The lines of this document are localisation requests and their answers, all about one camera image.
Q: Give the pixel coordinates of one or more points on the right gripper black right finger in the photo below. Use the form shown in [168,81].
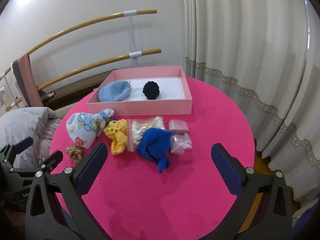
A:
[273,219]

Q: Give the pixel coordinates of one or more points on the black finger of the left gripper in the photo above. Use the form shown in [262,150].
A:
[9,154]
[46,166]

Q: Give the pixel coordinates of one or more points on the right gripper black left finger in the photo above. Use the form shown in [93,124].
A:
[44,218]

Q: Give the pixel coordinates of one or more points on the tan fabric scrunchie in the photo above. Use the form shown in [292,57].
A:
[75,153]

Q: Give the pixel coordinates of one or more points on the cartoon print baby sock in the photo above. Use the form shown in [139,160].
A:
[85,128]

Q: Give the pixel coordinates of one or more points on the royal blue knitted cloth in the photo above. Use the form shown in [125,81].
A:
[154,146]

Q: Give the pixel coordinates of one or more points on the small clear plastic bag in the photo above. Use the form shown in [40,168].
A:
[181,140]

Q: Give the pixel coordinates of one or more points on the navy knitted scrunchie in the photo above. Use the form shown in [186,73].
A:
[151,90]

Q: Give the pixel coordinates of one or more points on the grey quilted blanket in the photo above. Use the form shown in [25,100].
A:
[39,123]

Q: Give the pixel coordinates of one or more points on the low brown white cabinet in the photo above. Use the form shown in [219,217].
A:
[74,92]

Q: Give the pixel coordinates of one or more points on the pink grey hanging towel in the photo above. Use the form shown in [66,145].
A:
[25,82]

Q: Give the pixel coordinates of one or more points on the yellow crochet toy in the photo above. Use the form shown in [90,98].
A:
[116,130]

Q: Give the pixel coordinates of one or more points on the pink round table cover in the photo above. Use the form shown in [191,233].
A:
[131,199]

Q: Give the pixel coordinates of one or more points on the pink shallow cardboard box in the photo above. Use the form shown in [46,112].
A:
[159,90]

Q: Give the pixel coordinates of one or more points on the upper wooden ballet bar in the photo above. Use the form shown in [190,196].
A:
[19,40]

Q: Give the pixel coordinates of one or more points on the wooden ballet bar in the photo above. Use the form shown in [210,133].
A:
[95,65]
[19,40]

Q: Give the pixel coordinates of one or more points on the lower wooden ballet bar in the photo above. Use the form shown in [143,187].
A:
[95,65]

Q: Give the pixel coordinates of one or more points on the cream curtain with lace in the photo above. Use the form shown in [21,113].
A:
[264,55]

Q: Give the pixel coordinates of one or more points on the white barre stand post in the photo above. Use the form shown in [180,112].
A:
[132,37]

